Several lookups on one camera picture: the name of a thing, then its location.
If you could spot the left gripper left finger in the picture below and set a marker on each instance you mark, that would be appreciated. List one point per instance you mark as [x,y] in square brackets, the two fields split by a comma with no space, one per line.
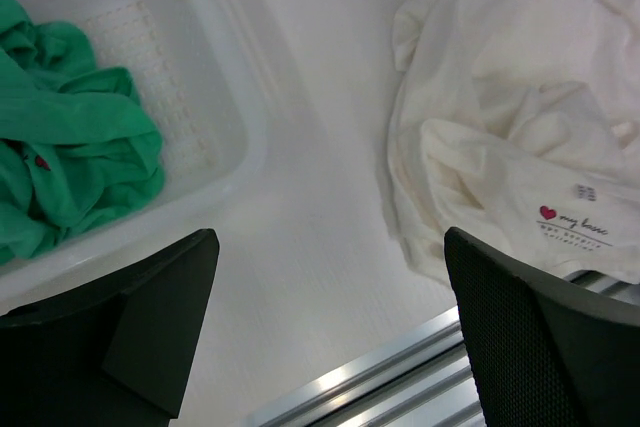
[116,351]

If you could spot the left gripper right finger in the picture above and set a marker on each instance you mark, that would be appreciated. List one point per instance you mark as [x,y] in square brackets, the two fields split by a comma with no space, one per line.
[543,351]

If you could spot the green tank top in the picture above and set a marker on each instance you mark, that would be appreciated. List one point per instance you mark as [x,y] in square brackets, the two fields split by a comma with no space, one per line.
[77,148]

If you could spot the white tank top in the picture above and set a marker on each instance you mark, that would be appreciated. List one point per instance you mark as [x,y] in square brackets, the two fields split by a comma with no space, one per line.
[517,121]

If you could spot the white plastic basket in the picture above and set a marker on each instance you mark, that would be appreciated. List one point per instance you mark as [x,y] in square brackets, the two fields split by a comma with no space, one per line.
[197,85]

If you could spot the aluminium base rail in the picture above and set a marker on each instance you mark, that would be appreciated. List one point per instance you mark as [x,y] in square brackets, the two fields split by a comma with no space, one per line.
[422,378]

